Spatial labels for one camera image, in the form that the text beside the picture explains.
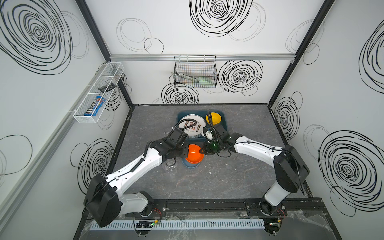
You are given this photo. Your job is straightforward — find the orange bowl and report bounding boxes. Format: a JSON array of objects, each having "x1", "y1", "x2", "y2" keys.
[{"x1": 186, "y1": 145, "x2": 204, "y2": 165}]

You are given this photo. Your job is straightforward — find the yellow bowl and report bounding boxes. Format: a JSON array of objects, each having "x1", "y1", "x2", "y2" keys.
[{"x1": 206, "y1": 112, "x2": 222, "y2": 126}]

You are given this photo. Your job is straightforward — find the blue bowl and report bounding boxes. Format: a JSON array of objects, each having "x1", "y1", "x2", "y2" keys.
[{"x1": 182, "y1": 158, "x2": 201, "y2": 169}]

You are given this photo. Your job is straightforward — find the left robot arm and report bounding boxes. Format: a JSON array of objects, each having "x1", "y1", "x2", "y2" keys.
[{"x1": 84, "y1": 128, "x2": 188, "y2": 228}]

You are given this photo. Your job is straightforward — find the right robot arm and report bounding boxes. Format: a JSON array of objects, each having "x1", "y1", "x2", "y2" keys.
[{"x1": 200, "y1": 124, "x2": 310, "y2": 216}]

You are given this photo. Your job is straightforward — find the teal plastic bin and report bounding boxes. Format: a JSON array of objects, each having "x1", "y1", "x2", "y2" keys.
[{"x1": 177, "y1": 110, "x2": 228, "y2": 142}]

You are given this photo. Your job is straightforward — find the clear glass front left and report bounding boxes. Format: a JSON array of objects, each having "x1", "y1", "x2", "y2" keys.
[{"x1": 163, "y1": 165, "x2": 177, "y2": 176}]

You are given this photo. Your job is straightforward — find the green item in basket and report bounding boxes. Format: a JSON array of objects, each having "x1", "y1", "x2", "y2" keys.
[{"x1": 198, "y1": 76, "x2": 216, "y2": 87}]

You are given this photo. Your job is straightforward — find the metal tongs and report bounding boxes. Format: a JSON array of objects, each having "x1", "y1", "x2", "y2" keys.
[{"x1": 171, "y1": 72, "x2": 200, "y2": 83}]

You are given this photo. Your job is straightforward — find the blue candy packet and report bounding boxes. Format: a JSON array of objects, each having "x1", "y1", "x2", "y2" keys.
[{"x1": 84, "y1": 97, "x2": 105, "y2": 117}]

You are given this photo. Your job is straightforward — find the black remote control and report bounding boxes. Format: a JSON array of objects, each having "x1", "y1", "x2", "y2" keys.
[{"x1": 98, "y1": 83, "x2": 116, "y2": 93}]

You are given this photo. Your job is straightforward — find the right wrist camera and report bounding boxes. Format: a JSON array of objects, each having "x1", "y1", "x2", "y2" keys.
[{"x1": 203, "y1": 130, "x2": 214, "y2": 142}]

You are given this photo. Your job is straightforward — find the black wire basket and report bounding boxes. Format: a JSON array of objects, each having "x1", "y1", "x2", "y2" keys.
[{"x1": 172, "y1": 55, "x2": 219, "y2": 88}]

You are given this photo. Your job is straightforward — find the white slotted cable duct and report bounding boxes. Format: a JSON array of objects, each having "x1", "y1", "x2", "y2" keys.
[{"x1": 90, "y1": 219, "x2": 265, "y2": 231}]

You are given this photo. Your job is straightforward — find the white wire shelf basket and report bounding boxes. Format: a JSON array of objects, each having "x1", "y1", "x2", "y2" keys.
[{"x1": 74, "y1": 62, "x2": 124, "y2": 124}]

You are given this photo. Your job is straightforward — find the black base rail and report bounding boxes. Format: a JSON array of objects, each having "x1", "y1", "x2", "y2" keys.
[{"x1": 119, "y1": 197, "x2": 328, "y2": 217}]

